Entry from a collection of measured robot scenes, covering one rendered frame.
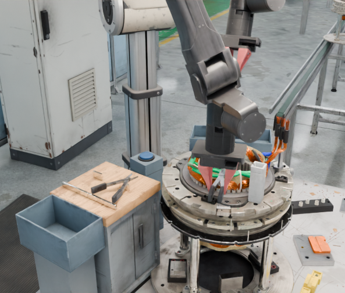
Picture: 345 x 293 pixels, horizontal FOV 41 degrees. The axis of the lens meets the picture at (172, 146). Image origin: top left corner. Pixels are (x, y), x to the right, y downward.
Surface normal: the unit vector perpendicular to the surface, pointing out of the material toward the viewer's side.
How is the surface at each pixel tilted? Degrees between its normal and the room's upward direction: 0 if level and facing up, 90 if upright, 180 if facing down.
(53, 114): 90
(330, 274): 0
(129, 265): 90
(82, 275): 90
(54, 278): 90
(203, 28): 71
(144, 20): 111
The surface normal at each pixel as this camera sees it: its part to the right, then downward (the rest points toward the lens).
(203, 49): 0.36, 0.12
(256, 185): -0.45, 0.40
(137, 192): 0.00, -0.90
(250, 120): 0.46, 0.38
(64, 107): 0.91, 0.18
